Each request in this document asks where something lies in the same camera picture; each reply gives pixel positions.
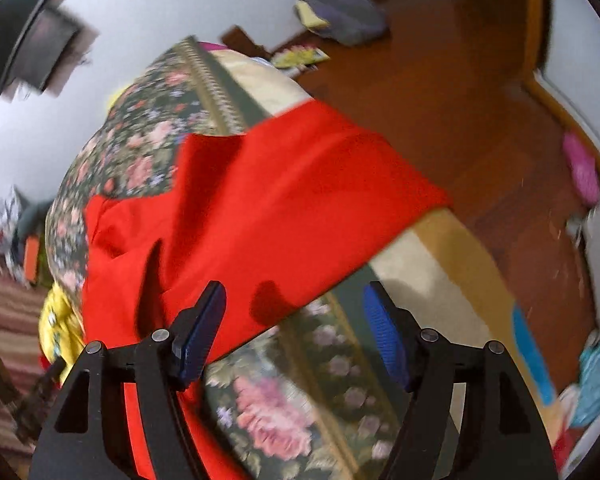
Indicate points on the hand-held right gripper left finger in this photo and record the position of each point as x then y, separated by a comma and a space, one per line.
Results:
200, 337

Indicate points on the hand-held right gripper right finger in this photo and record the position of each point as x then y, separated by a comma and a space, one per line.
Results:
384, 337

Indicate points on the red garment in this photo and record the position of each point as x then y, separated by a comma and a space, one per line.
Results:
280, 200

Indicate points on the orange box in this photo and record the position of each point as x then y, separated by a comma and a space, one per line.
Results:
30, 260

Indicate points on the striped rug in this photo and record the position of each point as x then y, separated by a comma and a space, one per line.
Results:
5, 325

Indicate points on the floral bedspread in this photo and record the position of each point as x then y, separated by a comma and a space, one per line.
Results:
145, 135

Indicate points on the light blue cloth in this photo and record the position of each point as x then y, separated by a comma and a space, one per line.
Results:
599, 380

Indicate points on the pink slipper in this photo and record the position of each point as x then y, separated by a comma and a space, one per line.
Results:
581, 167

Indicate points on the wooden door frame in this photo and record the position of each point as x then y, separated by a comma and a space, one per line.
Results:
535, 25

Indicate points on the wall-mounted black television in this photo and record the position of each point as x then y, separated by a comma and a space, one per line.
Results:
27, 35

